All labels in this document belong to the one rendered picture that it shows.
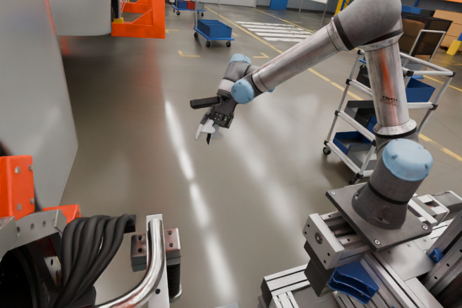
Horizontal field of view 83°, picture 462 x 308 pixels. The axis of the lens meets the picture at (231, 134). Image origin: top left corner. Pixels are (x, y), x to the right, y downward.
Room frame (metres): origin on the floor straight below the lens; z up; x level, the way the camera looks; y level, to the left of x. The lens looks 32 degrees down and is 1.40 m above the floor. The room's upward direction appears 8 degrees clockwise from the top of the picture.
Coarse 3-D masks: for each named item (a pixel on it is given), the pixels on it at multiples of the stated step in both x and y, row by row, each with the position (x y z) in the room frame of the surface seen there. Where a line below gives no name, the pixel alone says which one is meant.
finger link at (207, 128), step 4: (208, 120) 0.81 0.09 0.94; (212, 120) 0.81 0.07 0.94; (200, 124) 0.78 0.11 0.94; (204, 124) 0.79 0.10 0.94; (208, 124) 0.79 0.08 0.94; (200, 128) 0.77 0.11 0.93; (204, 128) 0.78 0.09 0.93; (208, 128) 0.78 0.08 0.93; (212, 128) 0.78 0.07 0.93; (196, 132) 0.76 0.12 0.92; (200, 132) 0.76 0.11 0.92; (204, 132) 0.76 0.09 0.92; (208, 132) 0.76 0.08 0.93; (212, 132) 0.76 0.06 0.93; (196, 136) 0.75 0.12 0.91
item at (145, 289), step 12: (156, 216) 0.32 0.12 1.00; (156, 228) 0.29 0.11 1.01; (156, 240) 0.27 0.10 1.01; (156, 252) 0.25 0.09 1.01; (156, 264) 0.23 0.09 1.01; (144, 276) 0.21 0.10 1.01; (156, 276) 0.21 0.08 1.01; (144, 288) 0.19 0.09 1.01; (156, 288) 0.20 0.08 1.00; (120, 300) 0.17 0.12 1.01; (132, 300) 0.17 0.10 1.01; (144, 300) 0.18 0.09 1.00
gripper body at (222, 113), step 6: (222, 96) 0.89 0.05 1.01; (228, 96) 0.87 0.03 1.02; (222, 102) 0.87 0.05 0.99; (228, 102) 0.87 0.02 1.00; (234, 102) 0.87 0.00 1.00; (210, 108) 0.84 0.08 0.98; (216, 108) 0.84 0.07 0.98; (222, 108) 0.86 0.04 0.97; (228, 108) 0.86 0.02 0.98; (234, 108) 0.87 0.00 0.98; (216, 114) 0.84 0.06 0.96; (222, 114) 0.84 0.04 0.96; (228, 114) 0.82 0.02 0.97; (216, 120) 0.82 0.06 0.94; (222, 120) 0.82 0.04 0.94; (228, 120) 0.85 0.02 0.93; (222, 126) 0.85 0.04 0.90; (228, 126) 0.86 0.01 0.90
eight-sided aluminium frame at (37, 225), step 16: (0, 224) 0.19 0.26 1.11; (16, 224) 0.21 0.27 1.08; (32, 224) 0.25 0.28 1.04; (48, 224) 0.28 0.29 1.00; (64, 224) 0.33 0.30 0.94; (0, 240) 0.18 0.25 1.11; (16, 240) 0.20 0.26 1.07; (32, 240) 0.23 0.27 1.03; (48, 240) 0.33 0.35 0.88; (0, 256) 0.17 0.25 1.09; (32, 256) 0.28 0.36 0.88; (48, 256) 0.31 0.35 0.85; (48, 272) 0.29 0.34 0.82; (48, 288) 0.28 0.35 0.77
